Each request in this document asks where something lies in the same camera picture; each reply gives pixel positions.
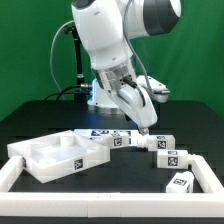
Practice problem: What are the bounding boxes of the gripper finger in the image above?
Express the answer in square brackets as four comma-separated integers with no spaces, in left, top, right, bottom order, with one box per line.
[138,127,149,136]

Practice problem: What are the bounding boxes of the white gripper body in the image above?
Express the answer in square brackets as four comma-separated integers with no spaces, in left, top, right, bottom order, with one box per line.
[95,65,170,129]

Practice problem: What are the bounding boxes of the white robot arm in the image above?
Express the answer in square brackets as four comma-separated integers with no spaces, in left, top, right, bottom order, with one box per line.
[71,0,181,135]

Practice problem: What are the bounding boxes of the white fiducial tag plate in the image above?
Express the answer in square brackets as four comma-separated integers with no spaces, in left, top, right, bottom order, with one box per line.
[74,129,142,146]

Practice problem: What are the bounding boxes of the white U-shaped fence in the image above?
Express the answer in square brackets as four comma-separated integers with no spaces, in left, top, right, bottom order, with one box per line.
[0,155,224,218]

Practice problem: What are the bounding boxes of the black camera stand pole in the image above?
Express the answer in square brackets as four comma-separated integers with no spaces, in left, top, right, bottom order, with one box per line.
[64,25,86,103]

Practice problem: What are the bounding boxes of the black cables on table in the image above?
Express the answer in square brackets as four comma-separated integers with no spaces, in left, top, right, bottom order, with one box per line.
[44,83,94,101]

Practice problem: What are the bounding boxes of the grey camera cable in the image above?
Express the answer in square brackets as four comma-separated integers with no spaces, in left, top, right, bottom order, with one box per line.
[49,18,77,93]

